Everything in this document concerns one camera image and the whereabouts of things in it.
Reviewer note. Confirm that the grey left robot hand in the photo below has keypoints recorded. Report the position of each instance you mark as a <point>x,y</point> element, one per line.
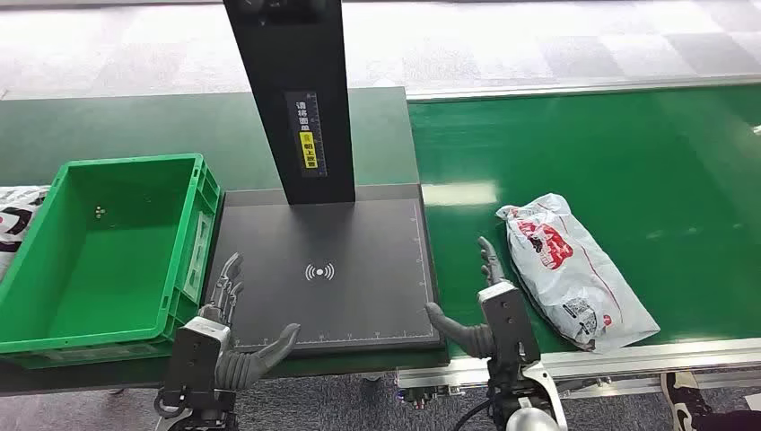
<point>238,366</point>

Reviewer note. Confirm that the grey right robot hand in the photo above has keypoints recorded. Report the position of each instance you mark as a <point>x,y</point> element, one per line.
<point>469,339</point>

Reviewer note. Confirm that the white package with red print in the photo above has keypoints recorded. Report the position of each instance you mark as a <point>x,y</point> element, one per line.
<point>565,268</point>

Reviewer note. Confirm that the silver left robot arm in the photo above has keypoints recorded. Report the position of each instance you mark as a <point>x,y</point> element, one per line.
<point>202,419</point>

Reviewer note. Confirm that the connector box under conveyor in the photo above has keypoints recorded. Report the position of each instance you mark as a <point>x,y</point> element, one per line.
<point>428,395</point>

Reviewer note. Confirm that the green conveyor belt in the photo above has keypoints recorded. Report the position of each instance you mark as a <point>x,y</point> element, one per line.
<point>654,178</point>

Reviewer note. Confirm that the white package with black print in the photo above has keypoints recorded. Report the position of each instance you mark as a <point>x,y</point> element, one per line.
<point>18,220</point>

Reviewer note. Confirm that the green plastic crate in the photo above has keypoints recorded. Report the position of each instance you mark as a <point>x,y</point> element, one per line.
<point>113,268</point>

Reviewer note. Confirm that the person's shoe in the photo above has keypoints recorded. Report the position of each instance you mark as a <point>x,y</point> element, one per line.
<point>684,398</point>

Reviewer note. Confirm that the yellow and black column label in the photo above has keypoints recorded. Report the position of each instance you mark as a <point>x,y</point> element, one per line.
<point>308,134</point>

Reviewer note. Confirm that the dark green table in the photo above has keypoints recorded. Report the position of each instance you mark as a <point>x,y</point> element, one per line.
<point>148,125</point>

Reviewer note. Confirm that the black scanner column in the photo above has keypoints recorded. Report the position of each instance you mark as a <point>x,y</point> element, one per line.
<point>297,59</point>

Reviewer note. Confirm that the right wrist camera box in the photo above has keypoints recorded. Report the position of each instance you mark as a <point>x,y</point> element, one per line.
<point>508,321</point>

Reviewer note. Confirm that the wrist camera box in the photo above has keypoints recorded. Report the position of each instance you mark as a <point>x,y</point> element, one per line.
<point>508,321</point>
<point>193,357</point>

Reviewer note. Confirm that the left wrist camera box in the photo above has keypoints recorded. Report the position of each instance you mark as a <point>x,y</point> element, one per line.
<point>193,357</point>

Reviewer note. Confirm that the black scanner base plate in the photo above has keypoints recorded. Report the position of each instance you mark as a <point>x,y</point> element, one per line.
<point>356,285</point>

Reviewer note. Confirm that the aluminium conveyor frame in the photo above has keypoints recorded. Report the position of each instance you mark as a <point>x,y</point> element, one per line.
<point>654,360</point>

